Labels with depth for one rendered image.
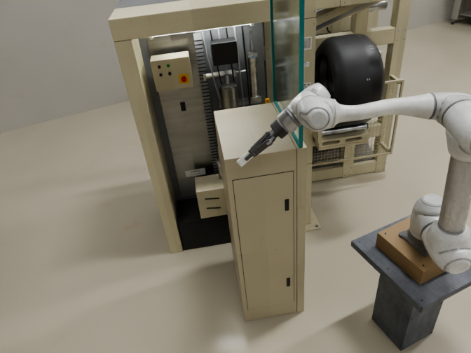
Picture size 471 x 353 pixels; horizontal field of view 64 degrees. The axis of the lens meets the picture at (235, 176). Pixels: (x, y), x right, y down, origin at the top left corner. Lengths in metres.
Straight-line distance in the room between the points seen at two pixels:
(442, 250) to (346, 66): 1.22
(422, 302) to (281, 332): 0.96
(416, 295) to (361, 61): 1.36
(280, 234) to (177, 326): 1.02
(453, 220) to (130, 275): 2.26
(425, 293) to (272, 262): 0.80
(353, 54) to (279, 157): 0.97
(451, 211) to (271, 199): 0.80
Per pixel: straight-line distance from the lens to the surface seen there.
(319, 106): 1.30
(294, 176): 1.91
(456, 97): 1.64
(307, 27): 2.48
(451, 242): 1.84
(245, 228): 2.05
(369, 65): 2.54
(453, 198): 1.71
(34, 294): 3.35
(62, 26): 5.76
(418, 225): 2.01
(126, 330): 2.82
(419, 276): 2.09
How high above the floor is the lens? 2.22
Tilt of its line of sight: 35 degrees down
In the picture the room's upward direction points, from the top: 6 degrees counter-clockwise
